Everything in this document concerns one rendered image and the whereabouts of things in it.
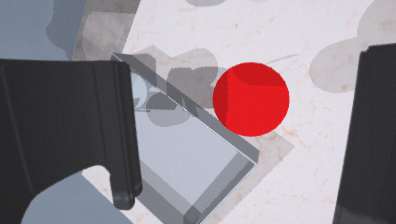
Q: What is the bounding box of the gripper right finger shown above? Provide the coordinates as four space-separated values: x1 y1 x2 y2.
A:
332 43 396 224

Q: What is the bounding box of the grey tray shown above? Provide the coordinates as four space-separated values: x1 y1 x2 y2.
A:
109 52 260 224

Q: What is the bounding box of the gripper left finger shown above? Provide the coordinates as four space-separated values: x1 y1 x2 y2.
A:
0 59 143 224

